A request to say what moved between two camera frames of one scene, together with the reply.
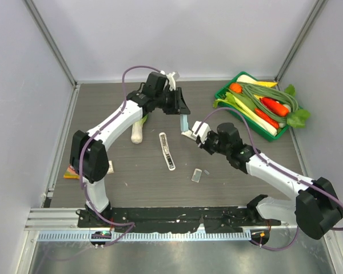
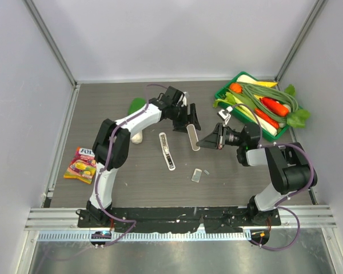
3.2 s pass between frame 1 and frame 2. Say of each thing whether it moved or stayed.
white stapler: stayed
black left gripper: moved
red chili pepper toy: stayed
